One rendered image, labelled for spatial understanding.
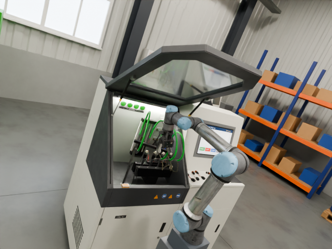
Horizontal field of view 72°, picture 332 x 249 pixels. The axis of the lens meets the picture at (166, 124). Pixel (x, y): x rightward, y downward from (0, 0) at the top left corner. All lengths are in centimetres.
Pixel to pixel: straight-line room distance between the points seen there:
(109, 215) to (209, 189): 80
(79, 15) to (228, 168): 484
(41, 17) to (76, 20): 64
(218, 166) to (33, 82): 478
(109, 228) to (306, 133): 564
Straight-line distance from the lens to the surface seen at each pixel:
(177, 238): 155
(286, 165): 684
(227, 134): 235
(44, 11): 527
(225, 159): 111
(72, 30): 547
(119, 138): 203
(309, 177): 673
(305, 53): 842
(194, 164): 216
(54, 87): 558
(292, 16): 901
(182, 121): 132
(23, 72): 540
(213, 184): 119
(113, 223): 181
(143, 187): 169
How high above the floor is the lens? 185
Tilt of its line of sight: 16 degrees down
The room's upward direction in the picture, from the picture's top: 21 degrees clockwise
